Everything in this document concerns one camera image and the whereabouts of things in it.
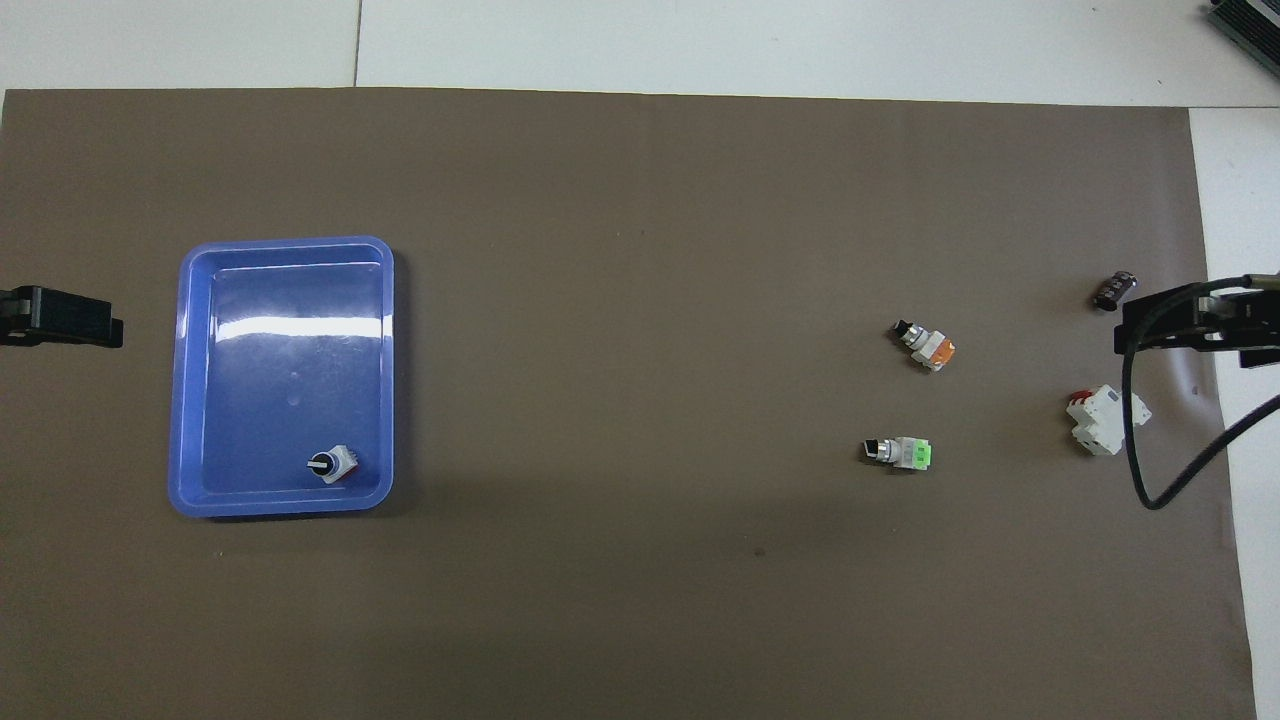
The selector switch green base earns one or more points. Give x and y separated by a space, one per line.
900 452

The white circuit breaker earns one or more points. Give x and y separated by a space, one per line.
1100 420

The blue plastic tray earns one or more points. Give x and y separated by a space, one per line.
285 390

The grey finned metal device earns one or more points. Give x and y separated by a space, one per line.
1250 25

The brown table mat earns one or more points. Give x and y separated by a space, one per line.
640 300

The selector switch orange base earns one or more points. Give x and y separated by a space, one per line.
928 346

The selector switch red base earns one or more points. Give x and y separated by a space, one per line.
335 465

